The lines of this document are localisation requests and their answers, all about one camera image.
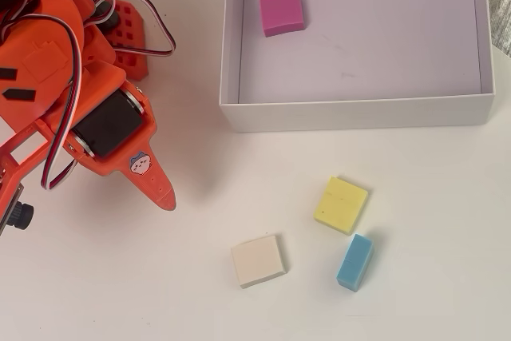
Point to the orange gripper with servo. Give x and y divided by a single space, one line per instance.
108 123

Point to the pink foam cuboid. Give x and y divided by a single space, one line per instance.
281 13

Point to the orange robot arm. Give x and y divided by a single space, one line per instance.
40 49

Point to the cream white foam cuboid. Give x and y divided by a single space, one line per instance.
257 259

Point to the yellow foam cuboid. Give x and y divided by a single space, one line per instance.
339 205

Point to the blue foam cuboid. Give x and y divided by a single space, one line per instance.
353 261

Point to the white cardboard bin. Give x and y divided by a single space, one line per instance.
359 57

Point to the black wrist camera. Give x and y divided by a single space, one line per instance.
20 215

